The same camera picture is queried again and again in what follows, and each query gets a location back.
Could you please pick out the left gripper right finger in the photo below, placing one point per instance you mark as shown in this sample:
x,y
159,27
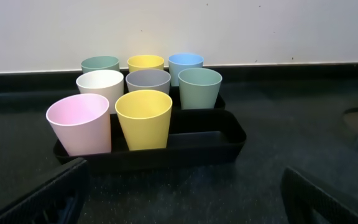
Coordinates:
x,y
309,202

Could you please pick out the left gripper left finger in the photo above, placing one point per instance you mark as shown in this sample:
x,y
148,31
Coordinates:
x,y
42,199

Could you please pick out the pink cup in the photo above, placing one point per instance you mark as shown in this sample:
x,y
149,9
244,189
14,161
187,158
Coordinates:
x,y
82,133

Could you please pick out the yellow cup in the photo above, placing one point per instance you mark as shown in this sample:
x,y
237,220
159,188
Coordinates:
x,y
145,127
145,62

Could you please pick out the black tray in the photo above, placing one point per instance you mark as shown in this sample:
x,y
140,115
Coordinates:
x,y
204,143

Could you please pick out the white cup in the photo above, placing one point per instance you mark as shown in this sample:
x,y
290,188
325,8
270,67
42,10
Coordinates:
x,y
101,82

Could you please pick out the green cup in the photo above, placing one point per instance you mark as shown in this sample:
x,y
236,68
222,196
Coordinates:
x,y
199,93
99,63

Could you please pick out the grey cup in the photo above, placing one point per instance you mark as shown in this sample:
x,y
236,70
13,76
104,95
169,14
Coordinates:
x,y
148,80

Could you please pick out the blue cup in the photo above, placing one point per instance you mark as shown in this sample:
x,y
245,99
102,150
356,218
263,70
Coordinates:
x,y
183,60

